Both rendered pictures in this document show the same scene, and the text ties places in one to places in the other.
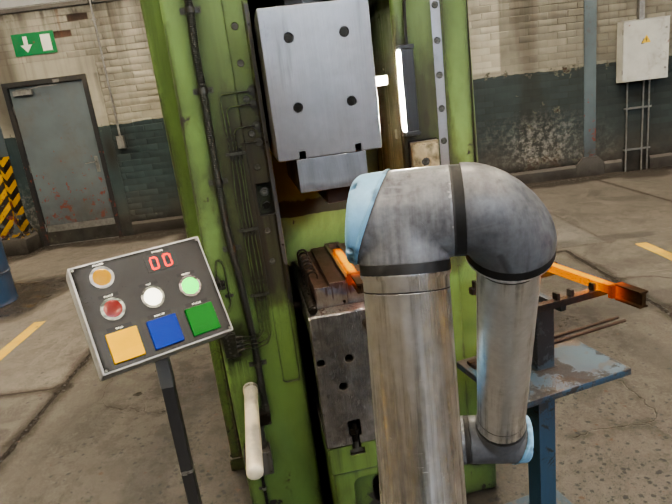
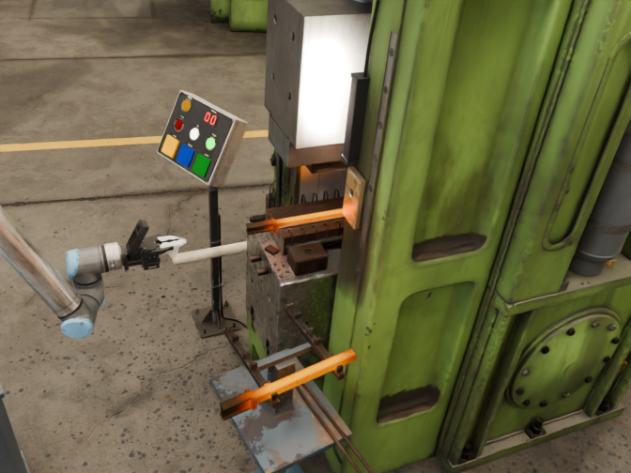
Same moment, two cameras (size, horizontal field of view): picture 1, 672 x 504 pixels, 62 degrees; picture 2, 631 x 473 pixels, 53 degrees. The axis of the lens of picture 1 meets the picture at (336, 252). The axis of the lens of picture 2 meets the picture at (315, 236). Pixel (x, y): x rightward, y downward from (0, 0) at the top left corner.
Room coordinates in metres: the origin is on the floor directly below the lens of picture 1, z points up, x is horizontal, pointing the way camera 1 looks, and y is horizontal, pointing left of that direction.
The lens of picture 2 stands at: (1.17, -1.80, 2.29)
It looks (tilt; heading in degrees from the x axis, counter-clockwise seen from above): 37 degrees down; 72
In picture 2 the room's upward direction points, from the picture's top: 6 degrees clockwise
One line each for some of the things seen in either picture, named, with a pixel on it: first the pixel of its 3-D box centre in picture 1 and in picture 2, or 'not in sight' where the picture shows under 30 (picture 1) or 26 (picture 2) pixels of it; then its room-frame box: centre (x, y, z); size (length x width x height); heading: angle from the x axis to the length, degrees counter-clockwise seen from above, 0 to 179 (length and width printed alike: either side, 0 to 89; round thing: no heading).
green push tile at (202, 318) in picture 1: (202, 319); (202, 165); (1.37, 0.37, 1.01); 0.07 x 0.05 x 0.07; 123
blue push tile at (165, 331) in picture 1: (165, 331); (186, 156); (1.31, 0.45, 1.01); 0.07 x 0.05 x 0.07; 123
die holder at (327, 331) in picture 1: (359, 338); (329, 282); (1.81, -0.04, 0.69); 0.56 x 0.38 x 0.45; 8
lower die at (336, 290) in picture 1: (335, 270); (327, 220); (1.79, 0.01, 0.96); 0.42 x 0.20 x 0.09; 8
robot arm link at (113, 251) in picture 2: not in sight; (114, 257); (1.03, -0.12, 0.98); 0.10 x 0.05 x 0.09; 98
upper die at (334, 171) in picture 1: (322, 164); (337, 132); (1.79, 0.01, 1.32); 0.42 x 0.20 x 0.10; 8
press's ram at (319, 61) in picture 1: (325, 82); (350, 67); (1.79, -0.03, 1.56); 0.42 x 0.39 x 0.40; 8
